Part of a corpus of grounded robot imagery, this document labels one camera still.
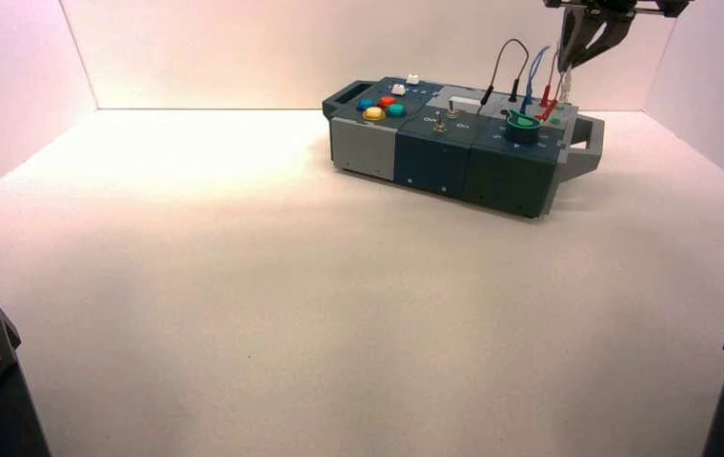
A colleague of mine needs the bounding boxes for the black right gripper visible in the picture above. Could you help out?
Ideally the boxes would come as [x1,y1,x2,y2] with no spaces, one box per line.
[543,0,695,72]

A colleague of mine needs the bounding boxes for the green rotary knob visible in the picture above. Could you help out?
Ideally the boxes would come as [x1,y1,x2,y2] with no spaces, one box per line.
[503,108,542,147]

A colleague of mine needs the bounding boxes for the modular grey blue control box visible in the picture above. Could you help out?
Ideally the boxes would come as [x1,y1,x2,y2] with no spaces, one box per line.
[322,76,606,219]

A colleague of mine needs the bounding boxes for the blue jumper wire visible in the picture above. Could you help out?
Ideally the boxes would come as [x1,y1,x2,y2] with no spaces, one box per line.
[521,44,553,115]

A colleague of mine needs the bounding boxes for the red jumper wire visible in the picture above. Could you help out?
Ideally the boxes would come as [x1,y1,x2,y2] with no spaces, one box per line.
[537,50,564,123]

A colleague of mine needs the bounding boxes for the black jumper wire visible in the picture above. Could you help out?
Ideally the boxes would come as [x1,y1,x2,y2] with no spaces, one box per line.
[477,38,532,116]

